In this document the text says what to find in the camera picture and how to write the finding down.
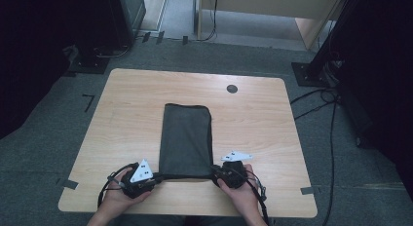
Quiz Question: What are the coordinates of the black metal stand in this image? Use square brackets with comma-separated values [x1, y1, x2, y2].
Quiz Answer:
[290, 0, 369, 89]

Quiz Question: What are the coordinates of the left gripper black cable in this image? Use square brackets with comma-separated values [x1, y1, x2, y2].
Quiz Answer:
[96, 162, 140, 209]

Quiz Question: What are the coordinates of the person's right hand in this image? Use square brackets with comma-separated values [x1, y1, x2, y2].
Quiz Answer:
[216, 164, 261, 219]

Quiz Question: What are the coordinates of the long black floor cable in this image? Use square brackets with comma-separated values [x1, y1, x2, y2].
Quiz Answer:
[320, 94, 340, 226]

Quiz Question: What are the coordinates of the person's left hand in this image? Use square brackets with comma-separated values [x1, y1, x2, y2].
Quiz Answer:
[96, 169, 152, 220]

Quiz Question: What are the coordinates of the black cable by cabinet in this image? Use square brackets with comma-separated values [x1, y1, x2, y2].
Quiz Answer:
[93, 30, 145, 60]

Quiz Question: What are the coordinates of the light wooden furniture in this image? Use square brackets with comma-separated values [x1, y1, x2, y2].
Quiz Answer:
[194, 0, 346, 51]

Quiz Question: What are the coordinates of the black cabinet with base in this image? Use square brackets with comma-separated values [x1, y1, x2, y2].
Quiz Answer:
[67, 0, 147, 75]

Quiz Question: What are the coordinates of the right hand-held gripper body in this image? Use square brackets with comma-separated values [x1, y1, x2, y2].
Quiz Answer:
[220, 150, 254, 190]

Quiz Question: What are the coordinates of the dark curtain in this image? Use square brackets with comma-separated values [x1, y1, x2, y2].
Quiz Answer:
[334, 0, 413, 203]
[0, 0, 79, 141]

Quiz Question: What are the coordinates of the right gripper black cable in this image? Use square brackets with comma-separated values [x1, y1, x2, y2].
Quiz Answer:
[227, 169, 271, 226]

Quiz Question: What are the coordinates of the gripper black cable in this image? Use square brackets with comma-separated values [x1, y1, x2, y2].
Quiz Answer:
[227, 169, 271, 226]
[96, 162, 140, 209]

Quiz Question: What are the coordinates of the dark grey cloth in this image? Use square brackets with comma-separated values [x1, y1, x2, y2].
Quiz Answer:
[158, 102, 215, 181]

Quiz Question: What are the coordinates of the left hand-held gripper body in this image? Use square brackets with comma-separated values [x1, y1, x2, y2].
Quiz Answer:
[121, 158, 158, 200]

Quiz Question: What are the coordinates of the hanging black cable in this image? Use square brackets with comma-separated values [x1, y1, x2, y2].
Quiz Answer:
[196, 0, 219, 43]

